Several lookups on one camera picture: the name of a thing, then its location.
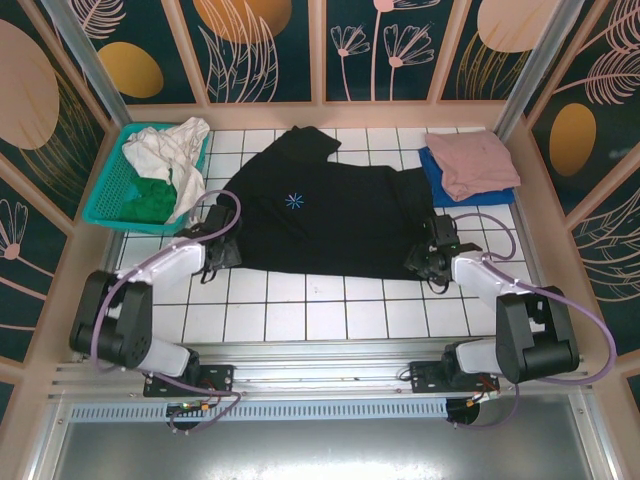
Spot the black t-shirt with blue print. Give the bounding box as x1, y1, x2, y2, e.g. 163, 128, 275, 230
218, 125, 454, 285

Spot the blue folded t-shirt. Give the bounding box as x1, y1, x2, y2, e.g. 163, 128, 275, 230
417, 146, 516, 209

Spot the green t-shirt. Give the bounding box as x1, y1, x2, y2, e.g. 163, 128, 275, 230
118, 169, 179, 224

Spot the pink folded t-shirt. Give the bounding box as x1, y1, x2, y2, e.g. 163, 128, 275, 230
425, 130, 522, 202

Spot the white t-shirt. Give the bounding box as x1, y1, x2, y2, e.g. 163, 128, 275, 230
122, 117, 211, 225

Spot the teal plastic basket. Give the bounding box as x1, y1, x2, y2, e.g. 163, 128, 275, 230
82, 122, 211, 235

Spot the grey sheet metal panel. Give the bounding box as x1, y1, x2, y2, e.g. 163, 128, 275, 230
27, 392, 614, 480

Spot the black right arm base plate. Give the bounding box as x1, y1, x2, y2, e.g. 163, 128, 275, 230
408, 359, 501, 395

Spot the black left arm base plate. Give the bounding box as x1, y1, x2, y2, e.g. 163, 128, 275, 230
143, 363, 236, 399

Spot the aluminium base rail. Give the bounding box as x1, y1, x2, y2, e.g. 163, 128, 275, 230
47, 341, 587, 401

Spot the slotted grey cable duct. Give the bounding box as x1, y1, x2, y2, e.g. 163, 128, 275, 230
69, 397, 449, 421

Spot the aluminium corner post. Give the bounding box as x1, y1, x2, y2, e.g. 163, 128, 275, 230
42, 0, 130, 126
496, 0, 572, 147

